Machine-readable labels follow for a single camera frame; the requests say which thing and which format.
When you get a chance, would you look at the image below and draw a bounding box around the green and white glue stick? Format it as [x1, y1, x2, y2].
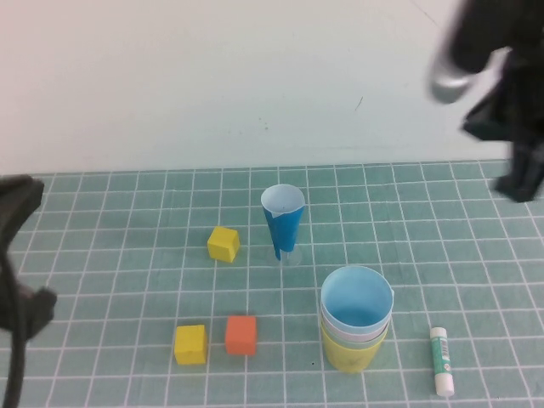
[428, 326, 456, 398]

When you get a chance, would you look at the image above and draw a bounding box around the pink plastic cup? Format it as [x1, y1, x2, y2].
[320, 312, 390, 344]

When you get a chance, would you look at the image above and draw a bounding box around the thick black cable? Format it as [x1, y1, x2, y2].
[0, 237, 29, 408]

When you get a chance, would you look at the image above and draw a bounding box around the pale green plastic cup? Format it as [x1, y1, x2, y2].
[321, 325, 388, 351]

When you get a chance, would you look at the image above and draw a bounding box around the teal grid table mat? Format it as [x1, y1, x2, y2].
[0, 157, 544, 408]

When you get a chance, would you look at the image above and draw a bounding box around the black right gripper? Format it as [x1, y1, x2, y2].
[462, 45, 544, 204]

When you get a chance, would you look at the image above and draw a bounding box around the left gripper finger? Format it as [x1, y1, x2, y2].
[0, 271, 59, 339]
[0, 173, 46, 240]

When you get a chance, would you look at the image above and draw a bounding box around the yellow plastic cup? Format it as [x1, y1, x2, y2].
[321, 327, 388, 375]

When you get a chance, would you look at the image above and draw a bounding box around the orange cube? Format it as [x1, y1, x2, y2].
[224, 314, 258, 356]

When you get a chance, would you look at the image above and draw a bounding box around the yellow cube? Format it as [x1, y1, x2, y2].
[173, 324, 208, 366]
[207, 225, 241, 264]

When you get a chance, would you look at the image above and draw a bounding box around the light blue plastic cup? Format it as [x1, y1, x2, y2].
[320, 264, 393, 335]

